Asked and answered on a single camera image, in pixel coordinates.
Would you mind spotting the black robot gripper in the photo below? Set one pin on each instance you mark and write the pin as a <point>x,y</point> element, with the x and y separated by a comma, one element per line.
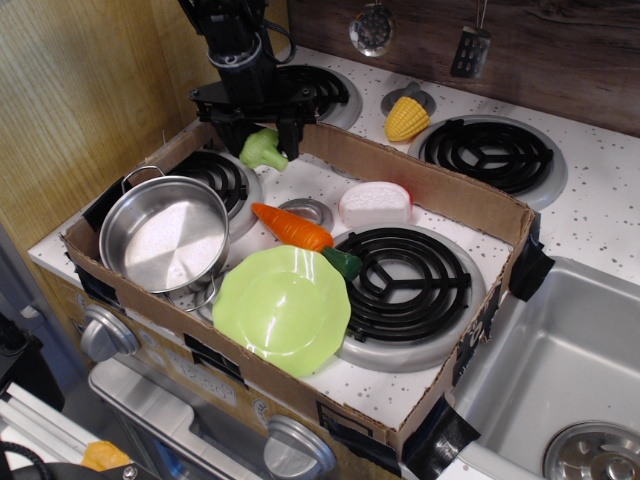
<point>259,92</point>

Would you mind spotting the green toy broccoli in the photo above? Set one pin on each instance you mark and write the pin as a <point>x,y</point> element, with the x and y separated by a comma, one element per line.
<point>261,149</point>

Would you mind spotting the small steel pot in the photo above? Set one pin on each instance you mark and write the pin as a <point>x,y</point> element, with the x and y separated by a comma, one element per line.
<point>168,234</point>

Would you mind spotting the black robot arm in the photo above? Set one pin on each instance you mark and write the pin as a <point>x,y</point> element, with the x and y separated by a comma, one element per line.
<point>234,32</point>

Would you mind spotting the front left black burner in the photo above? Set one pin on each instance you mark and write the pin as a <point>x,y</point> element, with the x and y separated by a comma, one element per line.
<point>237,186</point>

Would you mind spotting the black burner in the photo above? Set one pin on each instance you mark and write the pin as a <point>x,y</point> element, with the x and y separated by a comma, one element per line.
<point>413,298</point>
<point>506,154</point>
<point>237,186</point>
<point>338,102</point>

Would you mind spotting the back left black burner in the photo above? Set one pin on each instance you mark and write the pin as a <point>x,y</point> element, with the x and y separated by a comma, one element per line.
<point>338,102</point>

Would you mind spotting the orange toy carrot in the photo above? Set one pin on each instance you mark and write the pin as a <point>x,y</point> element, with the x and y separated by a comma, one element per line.
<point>293,230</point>

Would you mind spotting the white toy cheese wedge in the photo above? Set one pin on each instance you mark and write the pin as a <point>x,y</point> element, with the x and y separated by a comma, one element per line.
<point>375,202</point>

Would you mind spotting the yellow toy corn cob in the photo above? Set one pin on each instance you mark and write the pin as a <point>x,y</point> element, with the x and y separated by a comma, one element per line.
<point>406,119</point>

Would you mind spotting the hanging steel strainer ladle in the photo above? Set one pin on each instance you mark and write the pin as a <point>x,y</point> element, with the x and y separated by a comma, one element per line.
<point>373,30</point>

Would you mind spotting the grey stovetop knob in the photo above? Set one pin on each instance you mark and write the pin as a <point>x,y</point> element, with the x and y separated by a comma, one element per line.
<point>412,90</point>

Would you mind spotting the light green plastic plate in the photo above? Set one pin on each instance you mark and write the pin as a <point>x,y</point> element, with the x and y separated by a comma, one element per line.
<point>287,305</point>

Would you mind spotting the front right black burner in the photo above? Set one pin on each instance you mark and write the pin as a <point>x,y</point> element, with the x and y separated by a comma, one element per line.
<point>413,298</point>

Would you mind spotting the hanging steel spatula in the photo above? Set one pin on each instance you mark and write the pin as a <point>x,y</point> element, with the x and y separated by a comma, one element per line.
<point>473,46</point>

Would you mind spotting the back right black burner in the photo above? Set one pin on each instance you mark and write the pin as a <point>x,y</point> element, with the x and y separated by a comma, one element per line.
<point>506,154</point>

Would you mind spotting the left silver stove knob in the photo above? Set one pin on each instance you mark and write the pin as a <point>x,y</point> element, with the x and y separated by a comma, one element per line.
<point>106,335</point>

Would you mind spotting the silver stove knob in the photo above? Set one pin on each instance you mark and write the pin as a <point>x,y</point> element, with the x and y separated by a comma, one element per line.
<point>106,335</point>
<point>292,451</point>

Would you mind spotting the brown cardboard fence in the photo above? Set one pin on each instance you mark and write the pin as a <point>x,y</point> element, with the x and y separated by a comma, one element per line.
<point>429,435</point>

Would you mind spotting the right silver stove knob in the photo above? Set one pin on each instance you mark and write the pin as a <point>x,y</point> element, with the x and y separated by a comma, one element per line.
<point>292,451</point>

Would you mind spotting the orange object at bottom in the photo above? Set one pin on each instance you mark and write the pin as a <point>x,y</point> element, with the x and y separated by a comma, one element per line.
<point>103,455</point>

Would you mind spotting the grey metal sink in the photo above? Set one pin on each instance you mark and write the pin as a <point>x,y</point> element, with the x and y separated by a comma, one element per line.
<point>569,354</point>

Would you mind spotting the steel sink drain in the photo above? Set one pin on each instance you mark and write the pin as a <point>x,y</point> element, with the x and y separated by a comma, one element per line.
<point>592,450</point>

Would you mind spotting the silver oven door handle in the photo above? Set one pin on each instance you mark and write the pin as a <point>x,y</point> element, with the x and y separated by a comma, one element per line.
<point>180,435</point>

